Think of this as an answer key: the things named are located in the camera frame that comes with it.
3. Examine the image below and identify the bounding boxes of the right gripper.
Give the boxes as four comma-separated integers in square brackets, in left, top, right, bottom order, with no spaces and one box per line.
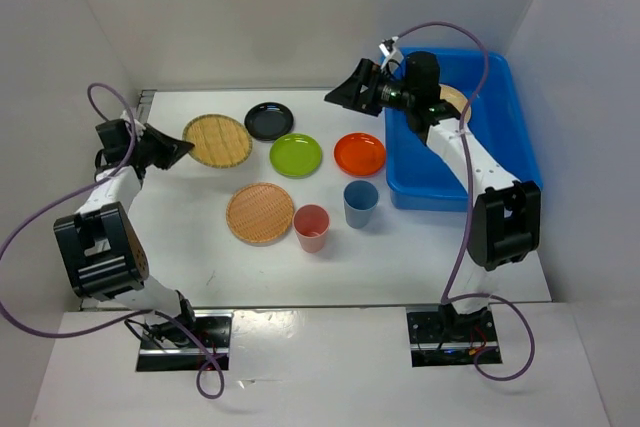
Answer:
[325,58,416,117]

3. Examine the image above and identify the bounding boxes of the green-rimmed bamboo woven plate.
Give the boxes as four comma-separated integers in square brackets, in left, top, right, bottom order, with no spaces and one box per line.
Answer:
[182,114,253,169]

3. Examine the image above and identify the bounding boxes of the beige round plate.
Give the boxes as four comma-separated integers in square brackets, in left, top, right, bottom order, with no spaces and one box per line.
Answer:
[437,83,472,125]

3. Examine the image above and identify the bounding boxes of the brown woven bamboo plate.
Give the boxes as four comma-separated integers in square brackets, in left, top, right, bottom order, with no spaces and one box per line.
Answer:
[225,182,294,244]

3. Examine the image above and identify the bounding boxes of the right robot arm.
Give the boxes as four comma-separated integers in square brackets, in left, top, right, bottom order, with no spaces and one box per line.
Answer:
[325,51,541,340]

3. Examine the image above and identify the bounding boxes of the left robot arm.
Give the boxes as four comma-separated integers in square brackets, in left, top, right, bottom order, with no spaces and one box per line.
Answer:
[53,119,200,347]

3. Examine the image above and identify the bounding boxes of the blue plastic bin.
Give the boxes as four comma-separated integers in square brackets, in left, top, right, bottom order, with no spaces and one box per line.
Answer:
[384,47,543,212]

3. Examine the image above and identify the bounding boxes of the orange round plate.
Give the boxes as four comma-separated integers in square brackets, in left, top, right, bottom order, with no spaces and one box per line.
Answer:
[333,132,386,177]

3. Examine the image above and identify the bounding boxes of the green round plate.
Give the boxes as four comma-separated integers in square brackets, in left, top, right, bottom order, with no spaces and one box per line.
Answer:
[269,133,323,178]

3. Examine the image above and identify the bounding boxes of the black round plate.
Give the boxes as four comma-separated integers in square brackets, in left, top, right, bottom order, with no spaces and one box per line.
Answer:
[244,102,294,142]

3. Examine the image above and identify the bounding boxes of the blue plastic cup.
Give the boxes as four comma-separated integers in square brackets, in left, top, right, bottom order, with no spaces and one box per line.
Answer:
[343,180,379,229]

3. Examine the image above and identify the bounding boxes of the pink plastic cup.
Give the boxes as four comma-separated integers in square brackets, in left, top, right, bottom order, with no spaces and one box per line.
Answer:
[293,204,330,253]

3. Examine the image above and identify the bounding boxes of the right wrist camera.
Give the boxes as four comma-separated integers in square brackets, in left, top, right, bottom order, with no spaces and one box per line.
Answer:
[379,36,404,75]

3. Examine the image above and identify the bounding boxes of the aluminium table edge rail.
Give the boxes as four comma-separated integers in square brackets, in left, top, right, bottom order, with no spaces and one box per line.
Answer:
[77,104,155,310]

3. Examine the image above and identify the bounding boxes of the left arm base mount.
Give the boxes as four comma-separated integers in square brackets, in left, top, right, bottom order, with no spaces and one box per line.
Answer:
[125,309,233,372]

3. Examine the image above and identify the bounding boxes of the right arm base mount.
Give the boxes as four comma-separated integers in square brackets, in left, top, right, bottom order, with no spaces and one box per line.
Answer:
[406,305,502,367]

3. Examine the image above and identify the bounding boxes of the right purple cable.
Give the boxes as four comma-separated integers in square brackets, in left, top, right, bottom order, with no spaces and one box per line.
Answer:
[392,21,536,382]

